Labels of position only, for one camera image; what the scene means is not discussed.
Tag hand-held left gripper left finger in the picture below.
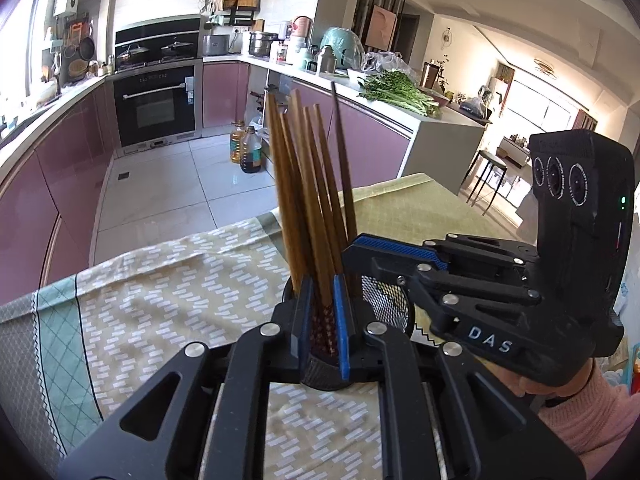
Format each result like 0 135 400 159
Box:
57 277 316 480

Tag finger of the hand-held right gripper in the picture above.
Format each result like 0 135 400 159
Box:
345 232 542 272
342 247 546 333

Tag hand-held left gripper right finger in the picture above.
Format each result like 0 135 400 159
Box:
332 275 586 480

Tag black mesh utensil cup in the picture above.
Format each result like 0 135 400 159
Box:
280 260 418 393

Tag wooden chopstick red patterned end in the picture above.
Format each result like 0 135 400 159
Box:
312 103 348 276
302 106 337 288
265 91 306 293
291 89 333 356
279 110 312 283

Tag person's right forearm pink sleeve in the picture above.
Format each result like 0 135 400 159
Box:
537 360 640 462

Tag hanging pans and utensils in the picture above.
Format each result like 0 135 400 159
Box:
40 15 100 86

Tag person's right hand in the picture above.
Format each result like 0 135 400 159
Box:
517 360 596 409

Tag green beige patterned tablecloth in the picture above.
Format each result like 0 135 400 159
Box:
0 172 531 480

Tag pink base cabinets under greens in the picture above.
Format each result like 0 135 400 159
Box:
202 60 413 191

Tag black stool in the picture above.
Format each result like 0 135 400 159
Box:
465 150 508 217

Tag bunch of leafy greens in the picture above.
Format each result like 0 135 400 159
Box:
357 71 443 118

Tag dark filled bag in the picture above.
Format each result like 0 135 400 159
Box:
460 87 493 113

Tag clear plastic bags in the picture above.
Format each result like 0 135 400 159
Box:
362 51 416 75

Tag steel thermos flask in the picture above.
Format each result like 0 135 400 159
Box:
317 45 338 75

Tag teal air fryer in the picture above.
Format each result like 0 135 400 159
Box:
320 27 366 70

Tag steel stockpot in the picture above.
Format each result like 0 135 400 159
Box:
247 31 280 58

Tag black built-in oven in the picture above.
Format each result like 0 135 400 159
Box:
112 62 197 150

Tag pink base cabinets under window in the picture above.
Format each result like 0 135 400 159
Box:
0 80 121 306

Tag black lidded cooking pot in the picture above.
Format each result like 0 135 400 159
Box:
161 41 197 60
117 45 151 65

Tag black integrated stove hob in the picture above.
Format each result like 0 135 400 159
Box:
114 16 203 72

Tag large kitchen window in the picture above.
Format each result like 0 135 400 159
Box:
0 0 61 106

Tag ring ceiling lamp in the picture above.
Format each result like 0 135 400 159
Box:
532 57 561 80

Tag framed wall picture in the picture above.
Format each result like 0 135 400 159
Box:
365 5 398 52

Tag black wall storage rack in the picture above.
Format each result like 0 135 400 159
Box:
204 0 262 28

